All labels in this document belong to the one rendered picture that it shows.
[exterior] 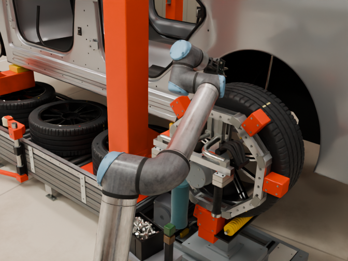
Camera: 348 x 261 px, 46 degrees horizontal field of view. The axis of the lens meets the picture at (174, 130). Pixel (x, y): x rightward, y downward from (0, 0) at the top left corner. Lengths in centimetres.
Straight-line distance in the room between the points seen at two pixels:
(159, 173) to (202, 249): 127
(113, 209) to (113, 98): 101
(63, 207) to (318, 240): 181
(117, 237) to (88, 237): 159
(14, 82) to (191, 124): 278
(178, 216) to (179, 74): 76
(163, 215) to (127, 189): 123
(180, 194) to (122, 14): 90
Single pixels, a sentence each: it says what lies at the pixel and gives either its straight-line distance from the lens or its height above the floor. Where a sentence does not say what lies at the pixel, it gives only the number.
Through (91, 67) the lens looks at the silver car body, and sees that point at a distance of 316.
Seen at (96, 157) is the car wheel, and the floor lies 47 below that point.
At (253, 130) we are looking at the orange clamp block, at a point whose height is 109.
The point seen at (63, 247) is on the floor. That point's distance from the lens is 285.
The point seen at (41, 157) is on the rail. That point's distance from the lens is 319.
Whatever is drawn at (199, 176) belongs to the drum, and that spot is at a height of 86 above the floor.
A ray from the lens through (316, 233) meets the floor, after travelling 310.
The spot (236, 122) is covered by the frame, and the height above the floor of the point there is 110.
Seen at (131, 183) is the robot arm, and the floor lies 115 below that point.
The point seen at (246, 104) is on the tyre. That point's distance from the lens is 188.
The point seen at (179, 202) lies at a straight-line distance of 206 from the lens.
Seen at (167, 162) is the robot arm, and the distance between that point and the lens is 124.
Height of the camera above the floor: 182
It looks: 25 degrees down
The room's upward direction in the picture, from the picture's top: 2 degrees clockwise
